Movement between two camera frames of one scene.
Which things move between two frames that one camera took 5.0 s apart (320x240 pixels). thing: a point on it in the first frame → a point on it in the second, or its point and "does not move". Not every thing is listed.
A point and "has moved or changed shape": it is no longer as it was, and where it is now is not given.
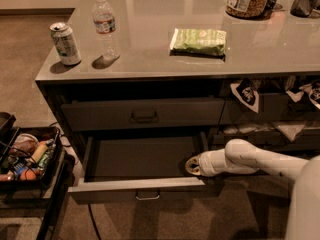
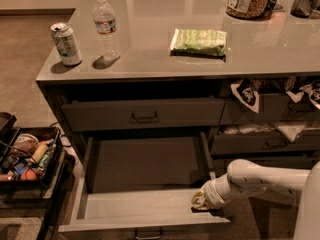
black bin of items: (30, 157) does not move
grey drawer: (141, 168) has moved or changed shape
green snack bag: (198, 42) does not move
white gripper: (207, 164) → (212, 193)
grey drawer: (145, 113) does not move
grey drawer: (273, 107) does not move
